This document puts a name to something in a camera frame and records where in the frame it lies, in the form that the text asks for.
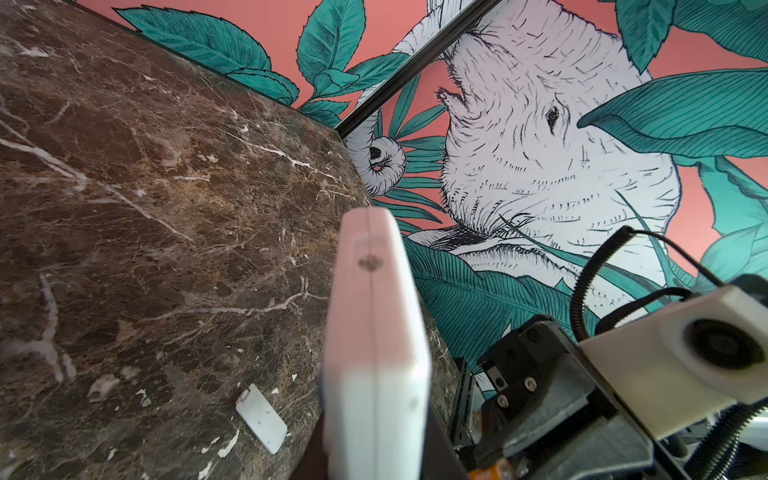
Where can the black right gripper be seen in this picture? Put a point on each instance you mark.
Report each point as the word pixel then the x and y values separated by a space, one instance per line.
pixel 554 417

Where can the orange AA battery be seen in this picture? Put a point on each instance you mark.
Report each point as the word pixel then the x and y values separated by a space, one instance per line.
pixel 500 471

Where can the white remote control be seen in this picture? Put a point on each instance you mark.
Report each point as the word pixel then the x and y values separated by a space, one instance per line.
pixel 376 364

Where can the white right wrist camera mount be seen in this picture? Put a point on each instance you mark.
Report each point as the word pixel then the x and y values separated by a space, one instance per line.
pixel 684 362

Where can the white battery cover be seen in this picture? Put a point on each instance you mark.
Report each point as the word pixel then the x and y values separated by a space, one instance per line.
pixel 261 418

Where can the black corner frame post right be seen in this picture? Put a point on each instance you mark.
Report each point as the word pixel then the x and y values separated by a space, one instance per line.
pixel 416 63

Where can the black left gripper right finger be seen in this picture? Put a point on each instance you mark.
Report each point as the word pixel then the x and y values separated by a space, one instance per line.
pixel 439 460

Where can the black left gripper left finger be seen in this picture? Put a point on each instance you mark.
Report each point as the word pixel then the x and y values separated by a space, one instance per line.
pixel 313 463

